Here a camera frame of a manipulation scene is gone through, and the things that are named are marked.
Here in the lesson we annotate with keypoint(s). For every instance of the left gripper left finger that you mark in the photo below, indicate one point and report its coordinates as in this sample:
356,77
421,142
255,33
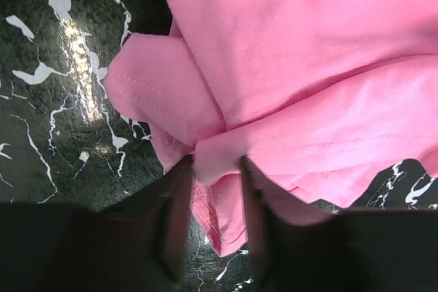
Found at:
161,210

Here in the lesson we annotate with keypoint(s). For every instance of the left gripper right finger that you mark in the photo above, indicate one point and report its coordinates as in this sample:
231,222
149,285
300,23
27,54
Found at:
292,243

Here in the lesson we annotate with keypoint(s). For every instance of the pink t shirt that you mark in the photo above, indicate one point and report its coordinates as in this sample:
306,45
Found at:
319,94

